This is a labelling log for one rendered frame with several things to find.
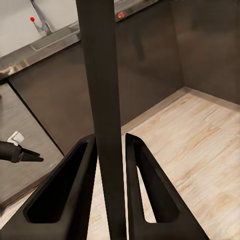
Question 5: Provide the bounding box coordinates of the poster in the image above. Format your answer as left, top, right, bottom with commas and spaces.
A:
76, 0, 127, 240

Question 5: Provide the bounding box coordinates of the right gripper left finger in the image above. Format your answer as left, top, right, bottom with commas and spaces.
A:
0, 133, 98, 240

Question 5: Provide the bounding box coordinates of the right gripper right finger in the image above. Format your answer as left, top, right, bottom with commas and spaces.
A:
125, 133, 210, 240

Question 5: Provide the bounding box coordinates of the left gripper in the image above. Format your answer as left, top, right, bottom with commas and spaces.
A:
0, 140, 44, 163

